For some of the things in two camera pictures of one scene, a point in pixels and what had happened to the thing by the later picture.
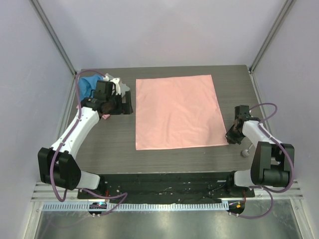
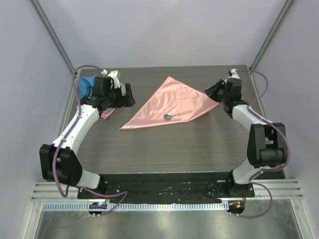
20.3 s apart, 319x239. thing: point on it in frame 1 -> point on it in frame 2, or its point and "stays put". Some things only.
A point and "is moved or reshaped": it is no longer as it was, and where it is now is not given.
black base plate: [172, 187] stays put
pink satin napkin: [178, 112] is moved or reshaped
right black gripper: [231, 138] -> [212, 91]
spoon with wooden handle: [245, 153] -> [168, 116]
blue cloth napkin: [86, 84] stays put
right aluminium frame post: [286, 10] stays put
